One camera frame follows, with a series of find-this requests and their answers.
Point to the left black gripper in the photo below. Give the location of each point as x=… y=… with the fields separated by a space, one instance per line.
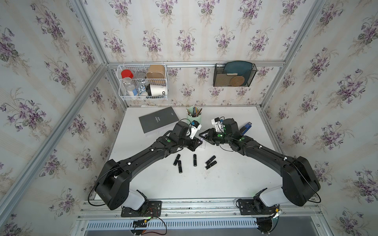
x=196 y=143

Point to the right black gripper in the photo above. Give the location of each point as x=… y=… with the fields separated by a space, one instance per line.
x=209 y=135

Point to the black lipstick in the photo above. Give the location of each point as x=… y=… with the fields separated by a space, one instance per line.
x=208 y=166
x=210 y=160
x=176 y=160
x=195 y=160
x=180 y=167

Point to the clear acrylic lipstick organizer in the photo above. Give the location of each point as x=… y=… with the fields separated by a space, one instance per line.
x=203 y=144

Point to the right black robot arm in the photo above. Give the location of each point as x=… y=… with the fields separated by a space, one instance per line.
x=299 y=182

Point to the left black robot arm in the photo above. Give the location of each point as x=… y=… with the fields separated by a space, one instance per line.
x=113 y=183

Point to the teal plate in organizer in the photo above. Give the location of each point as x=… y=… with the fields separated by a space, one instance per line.
x=241 y=68

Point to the green pen cup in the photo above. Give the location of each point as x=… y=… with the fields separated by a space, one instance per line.
x=194 y=113

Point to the blue black stapler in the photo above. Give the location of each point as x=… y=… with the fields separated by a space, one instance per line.
x=243 y=130

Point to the dark grey notebook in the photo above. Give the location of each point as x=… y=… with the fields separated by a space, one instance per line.
x=158 y=120

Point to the round woven coaster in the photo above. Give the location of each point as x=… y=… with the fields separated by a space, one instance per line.
x=237 y=81

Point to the white cylindrical cup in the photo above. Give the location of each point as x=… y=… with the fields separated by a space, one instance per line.
x=156 y=90

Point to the clear plastic bottle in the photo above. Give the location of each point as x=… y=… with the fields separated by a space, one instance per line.
x=130 y=86

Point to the red lidded jar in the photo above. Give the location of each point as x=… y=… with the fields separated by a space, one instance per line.
x=127 y=74

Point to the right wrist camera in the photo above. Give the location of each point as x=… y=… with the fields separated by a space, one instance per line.
x=226 y=126

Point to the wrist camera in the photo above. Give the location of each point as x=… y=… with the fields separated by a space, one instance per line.
x=186 y=129
x=226 y=126

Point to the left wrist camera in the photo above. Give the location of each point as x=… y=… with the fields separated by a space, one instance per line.
x=186 y=129

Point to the black mesh wall organizer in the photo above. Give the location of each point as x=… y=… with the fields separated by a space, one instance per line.
x=220 y=79

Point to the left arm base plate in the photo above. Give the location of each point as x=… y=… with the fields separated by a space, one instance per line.
x=148 y=209

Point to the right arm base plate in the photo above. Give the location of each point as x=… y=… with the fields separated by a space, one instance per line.
x=255 y=207

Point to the white wire wall basket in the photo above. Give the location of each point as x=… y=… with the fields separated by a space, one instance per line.
x=141 y=82

